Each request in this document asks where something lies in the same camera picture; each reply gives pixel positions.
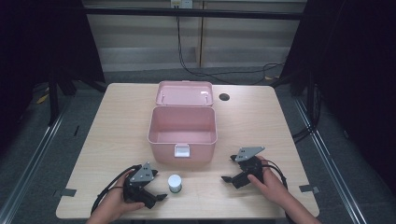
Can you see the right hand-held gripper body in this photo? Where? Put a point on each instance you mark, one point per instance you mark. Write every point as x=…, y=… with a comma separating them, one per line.
x=249, y=165

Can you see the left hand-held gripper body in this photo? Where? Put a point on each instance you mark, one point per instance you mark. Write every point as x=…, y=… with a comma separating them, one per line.
x=141, y=175

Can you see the small white capped bottle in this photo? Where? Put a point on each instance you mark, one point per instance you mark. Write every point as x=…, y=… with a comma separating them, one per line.
x=174, y=183

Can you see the pink plastic storage box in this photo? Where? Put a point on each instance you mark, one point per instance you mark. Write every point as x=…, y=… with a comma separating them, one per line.
x=182, y=124

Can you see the person's right hand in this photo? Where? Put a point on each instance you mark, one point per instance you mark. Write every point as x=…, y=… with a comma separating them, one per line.
x=271, y=186

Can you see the person's left hand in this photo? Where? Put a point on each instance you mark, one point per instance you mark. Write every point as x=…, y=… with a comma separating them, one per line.
x=113, y=200

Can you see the grey tape strip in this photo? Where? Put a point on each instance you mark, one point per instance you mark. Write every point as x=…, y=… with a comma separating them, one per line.
x=308, y=188
x=66, y=192

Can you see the small black floor tape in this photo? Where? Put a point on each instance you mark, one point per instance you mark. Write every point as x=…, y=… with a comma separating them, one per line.
x=76, y=130

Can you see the yellow floor tape piece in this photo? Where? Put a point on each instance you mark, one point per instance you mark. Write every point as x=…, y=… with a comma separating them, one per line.
x=42, y=98

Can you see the black curtain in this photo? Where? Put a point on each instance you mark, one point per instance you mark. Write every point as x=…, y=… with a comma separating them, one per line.
x=355, y=62
x=40, y=46

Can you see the metal floor rail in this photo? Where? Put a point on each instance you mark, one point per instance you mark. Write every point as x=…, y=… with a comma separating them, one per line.
x=330, y=161
x=34, y=158

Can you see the black horizontal frame bar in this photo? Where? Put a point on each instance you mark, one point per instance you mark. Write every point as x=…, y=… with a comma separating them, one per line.
x=193, y=13

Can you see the white wall socket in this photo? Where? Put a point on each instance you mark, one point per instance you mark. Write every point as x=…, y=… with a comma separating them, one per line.
x=181, y=3

